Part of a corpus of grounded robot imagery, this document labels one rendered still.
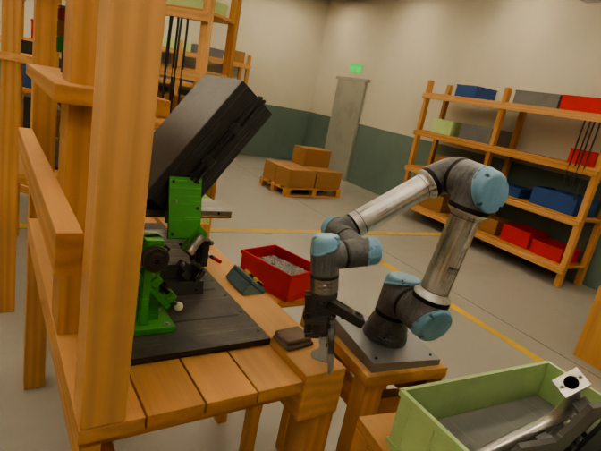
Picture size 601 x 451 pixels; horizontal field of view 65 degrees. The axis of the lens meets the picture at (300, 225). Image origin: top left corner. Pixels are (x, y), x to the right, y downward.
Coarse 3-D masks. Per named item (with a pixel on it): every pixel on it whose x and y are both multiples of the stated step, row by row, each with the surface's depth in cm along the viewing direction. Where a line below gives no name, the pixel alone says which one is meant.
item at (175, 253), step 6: (162, 234) 159; (168, 240) 160; (174, 240) 161; (180, 240) 162; (168, 246) 160; (174, 246) 161; (180, 246) 162; (168, 252) 160; (174, 252) 162; (180, 252) 163; (174, 258) 162; (180, 258) 163; (186, 258) 164; (168, 264) 161
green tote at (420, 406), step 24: (432, 384) 122; (456, 384) 127; (480, 384) 132; (504, 384) 138; (528, 384) 145; (552, 384) 146; (408, 408) 115; (432, 408) 125; (456, 408) 130; (480, 408) 136; (408, 432) 115; (432, 432) 108
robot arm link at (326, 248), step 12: (312, 240) 119; (324, 240) 117; (336, 240) 118; (312, 252) 119; (324, 252) 117; (336, 252) 118; (312, 264) 120; (324, 264) 118; (336, 264) 119; (312, 276) 121; (324, 276) 119; (336, 276) 120
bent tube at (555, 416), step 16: (576, 368) 91; (560, 384) 91; (576, 384) 93; (576, 400) 93; (544, 416) 101; (560, 416) 98; (512, 432) 101; (528, 432) 99; (480, 448) 101; (496, 448) 100
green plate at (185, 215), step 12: (168, 180) 158; (180, 180) 159; (168, 192) 157; (180, 192) 159; (192, 192) 162; (168, 204) 157; (180, 204) 159; (192, 204) 162; (168, 216) 157; (180, 216) 160; (192, 216) 162; (168, 228) 158; (180, 228) 160; (192, 228) 162
